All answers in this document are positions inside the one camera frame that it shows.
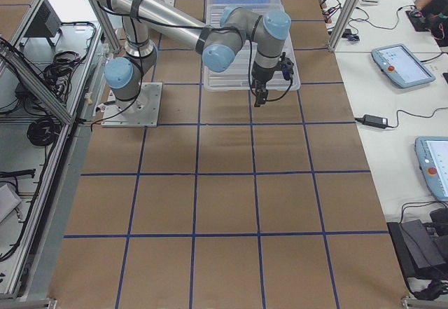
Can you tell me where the teach pendant upper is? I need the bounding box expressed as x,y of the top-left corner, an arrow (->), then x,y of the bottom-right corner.
371,43 -> 435,88

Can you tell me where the person at desk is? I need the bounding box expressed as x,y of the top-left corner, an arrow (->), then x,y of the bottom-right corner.
414,0 -> 447,47

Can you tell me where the black laptop power brick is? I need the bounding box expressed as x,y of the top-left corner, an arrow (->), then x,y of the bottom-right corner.
355,114 -> 389,129

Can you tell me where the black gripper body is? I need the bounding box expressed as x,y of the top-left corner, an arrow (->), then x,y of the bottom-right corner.
251,63 -> 276,93

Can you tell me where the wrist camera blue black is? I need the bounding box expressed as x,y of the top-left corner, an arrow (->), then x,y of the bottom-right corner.
279,52 -> 294,81

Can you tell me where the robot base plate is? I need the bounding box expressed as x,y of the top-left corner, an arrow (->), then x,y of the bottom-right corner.
101,82 -> 163,128

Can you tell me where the teach pendant lower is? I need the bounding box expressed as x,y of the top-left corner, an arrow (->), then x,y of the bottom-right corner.
414,137 -> 447,202

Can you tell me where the teach pendant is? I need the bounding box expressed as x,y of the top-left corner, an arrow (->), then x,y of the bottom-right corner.
371,43 -> 435,88
414,137 -> 447,202

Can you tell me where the clear plastic box lid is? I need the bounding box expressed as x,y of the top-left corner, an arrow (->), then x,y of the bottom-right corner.
202,2 -> 302,93

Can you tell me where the aluminium frame post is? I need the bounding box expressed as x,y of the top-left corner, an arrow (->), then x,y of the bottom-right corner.
328,0 -> 358,53

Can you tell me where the coiled black cable bundle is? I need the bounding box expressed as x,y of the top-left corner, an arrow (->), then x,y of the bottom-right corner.
27,114 -> 61,149

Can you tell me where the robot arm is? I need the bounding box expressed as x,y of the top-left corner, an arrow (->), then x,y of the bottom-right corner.
94,0 -> 295,107

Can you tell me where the aluminium frame rail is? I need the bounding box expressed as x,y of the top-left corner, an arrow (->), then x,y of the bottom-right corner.
1,37 -> 75,125

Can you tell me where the black equipment box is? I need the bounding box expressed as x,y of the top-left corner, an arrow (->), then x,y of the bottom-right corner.
24,0 -> 62,47

